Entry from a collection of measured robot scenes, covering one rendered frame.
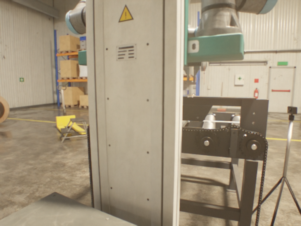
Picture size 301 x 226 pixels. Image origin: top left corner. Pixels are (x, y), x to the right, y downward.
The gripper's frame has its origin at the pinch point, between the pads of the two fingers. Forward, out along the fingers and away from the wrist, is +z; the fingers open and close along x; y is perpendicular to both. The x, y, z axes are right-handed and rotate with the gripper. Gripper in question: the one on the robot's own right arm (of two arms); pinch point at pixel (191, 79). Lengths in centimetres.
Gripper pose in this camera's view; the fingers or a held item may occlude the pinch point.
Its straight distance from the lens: 129.6
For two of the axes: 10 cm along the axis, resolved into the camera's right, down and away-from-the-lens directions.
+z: 0.0, 9.9, 1.4
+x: 9.5, 0.5, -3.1
